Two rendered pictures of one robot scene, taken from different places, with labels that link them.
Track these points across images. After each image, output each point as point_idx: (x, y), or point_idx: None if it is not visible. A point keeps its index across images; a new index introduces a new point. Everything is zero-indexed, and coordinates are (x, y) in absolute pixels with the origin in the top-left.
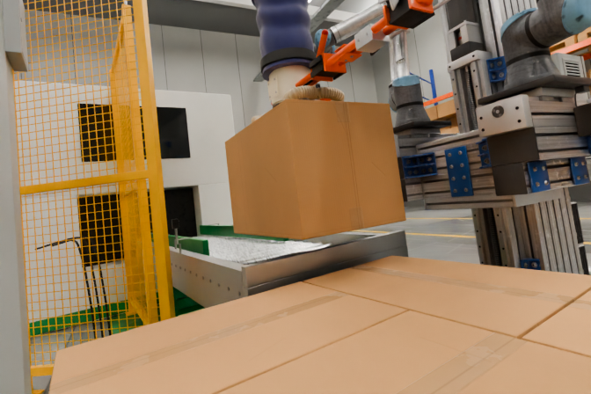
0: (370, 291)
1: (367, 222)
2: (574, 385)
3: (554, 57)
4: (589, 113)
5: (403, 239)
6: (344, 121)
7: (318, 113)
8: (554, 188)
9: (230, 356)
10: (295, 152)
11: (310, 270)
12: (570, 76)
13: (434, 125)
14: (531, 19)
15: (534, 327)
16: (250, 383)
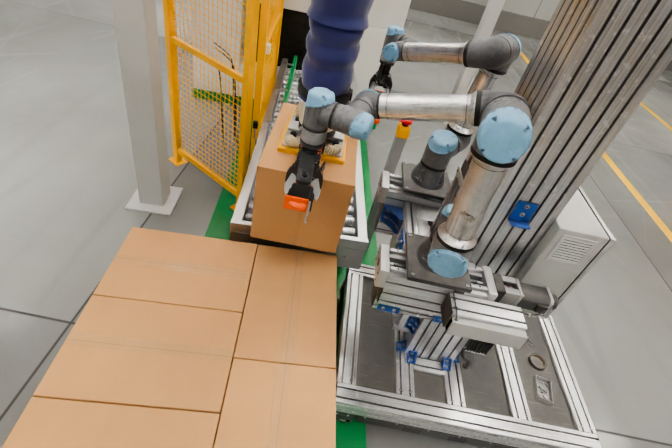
0: (258, 285)
1: (300, 244)
2: (203, 380)
3: (556, 229)
4: (447, 304)
5: (363, 246)
6: None
7: (281, 179)
8: (405, 314)
9: (164, 285)
10: (256, 196)
11: None
12: (433, 282)
13: (428, 197)
14: (436, 231)
15: (248, 359)
16: (153, 304)
